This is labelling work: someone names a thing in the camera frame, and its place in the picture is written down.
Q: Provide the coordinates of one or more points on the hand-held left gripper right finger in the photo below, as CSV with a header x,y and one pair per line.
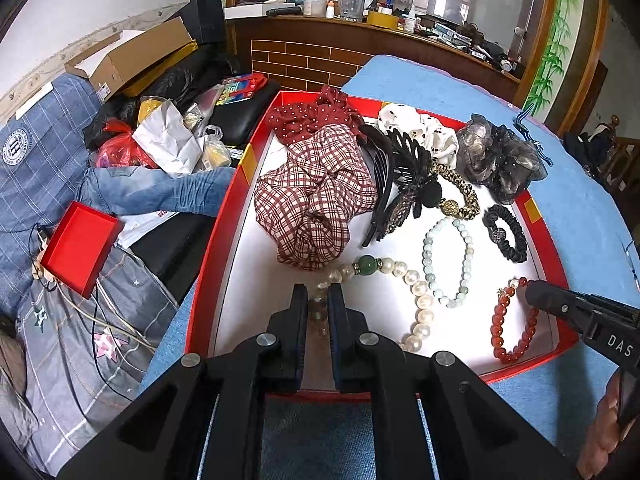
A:
x,y
336,340

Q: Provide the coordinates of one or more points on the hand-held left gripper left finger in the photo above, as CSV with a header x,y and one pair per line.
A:
x,y
299,340

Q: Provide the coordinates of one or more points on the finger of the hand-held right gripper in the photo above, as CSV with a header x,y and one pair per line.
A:
x,y
555,300

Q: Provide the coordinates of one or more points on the red jewelry box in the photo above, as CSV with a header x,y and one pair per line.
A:
x,y
260,300

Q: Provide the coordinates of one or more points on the person's right hand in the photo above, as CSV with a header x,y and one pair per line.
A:
x,y
607,410

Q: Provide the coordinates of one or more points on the grey black organza scrunchie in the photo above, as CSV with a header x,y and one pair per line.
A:
x,y
500,160

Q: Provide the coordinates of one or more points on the red plaid scrunchie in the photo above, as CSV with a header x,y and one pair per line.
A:
x,y
310,185

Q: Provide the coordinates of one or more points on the black toothed headband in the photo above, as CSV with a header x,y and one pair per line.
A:
x,y
380,175

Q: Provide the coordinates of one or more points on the black claw hair clip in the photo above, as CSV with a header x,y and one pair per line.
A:
x,y
410,160

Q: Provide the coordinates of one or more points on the white polka dot scrunchie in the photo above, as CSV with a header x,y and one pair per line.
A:
x,y
430,135

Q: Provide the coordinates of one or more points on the blue jeans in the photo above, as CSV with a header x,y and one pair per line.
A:
x,y
150,190

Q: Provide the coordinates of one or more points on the red polka dot scrunchie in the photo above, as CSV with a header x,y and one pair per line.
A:
x,y
300,120

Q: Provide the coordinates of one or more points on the black cushioned stool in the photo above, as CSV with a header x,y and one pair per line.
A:
x,y
240,120

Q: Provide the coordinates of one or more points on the grey star quilt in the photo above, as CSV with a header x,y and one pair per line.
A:
x,y
65,360

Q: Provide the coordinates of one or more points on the small red box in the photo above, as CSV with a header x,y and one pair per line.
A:
x,y
80,245

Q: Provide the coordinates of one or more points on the crumpled white paper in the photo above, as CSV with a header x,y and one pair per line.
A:
x,y
165,140

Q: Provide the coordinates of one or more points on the colourful flat box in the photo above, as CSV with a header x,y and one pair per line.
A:
x,y
240,87

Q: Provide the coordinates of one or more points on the red plastic bag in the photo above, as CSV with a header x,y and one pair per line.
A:
x,y
117,150

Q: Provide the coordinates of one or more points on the wooden counter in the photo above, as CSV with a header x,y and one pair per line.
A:
x,y
310,60

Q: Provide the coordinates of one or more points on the black plastic bag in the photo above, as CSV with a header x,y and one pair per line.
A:
x,y
170,82

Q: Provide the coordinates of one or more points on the blue plaid cloth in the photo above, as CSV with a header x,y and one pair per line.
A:
x,y
45,150

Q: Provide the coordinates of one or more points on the open cardboard box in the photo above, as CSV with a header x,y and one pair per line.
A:
x,y
145,55

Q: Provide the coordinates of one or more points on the white flat box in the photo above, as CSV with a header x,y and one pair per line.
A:
x,y
250,11

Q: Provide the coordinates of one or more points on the black box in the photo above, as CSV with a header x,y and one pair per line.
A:
x,y
205,20

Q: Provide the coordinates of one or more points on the glass pitcher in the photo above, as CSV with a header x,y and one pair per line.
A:
x,y
352,2

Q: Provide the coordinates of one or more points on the bamboo painted wall panel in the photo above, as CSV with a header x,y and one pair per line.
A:
x,y
555,35

